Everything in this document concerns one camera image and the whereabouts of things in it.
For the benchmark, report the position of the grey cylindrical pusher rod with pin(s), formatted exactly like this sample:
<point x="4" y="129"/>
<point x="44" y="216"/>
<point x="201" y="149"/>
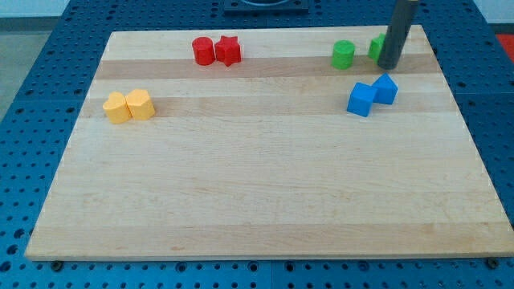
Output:
<point x="397" y="32"/>

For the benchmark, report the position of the green block behind rod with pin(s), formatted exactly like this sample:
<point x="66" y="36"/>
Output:
<point x="375" y="47"/>

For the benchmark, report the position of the green cylinder block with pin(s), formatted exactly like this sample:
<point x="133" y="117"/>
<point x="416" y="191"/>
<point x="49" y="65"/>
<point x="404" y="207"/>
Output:
<point x="342" y="54"/>

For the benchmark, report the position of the blue cube block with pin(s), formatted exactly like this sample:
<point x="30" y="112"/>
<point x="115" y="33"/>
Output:
<point x="361" y="99"/>

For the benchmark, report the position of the red star block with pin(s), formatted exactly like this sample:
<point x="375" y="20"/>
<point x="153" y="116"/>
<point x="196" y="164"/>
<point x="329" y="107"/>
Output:
<point x="227" y="50"/>

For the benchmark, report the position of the wooden board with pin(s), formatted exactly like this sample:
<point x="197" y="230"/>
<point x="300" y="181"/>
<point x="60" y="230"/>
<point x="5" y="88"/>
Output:
<point x="261" y="160"/>

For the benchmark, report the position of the red cylinder block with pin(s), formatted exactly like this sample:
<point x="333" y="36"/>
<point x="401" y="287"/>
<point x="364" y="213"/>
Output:
<point x="203" y="49"/>

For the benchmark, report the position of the yellow hexagon block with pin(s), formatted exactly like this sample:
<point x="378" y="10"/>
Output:
<point x="140" y="104"/>

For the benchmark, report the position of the yellow heart block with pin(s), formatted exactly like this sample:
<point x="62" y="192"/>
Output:
<point x="116" y="108"/>

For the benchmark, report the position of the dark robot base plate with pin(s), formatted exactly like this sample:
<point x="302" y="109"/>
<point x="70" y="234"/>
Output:
<point x="261" y="6"/>

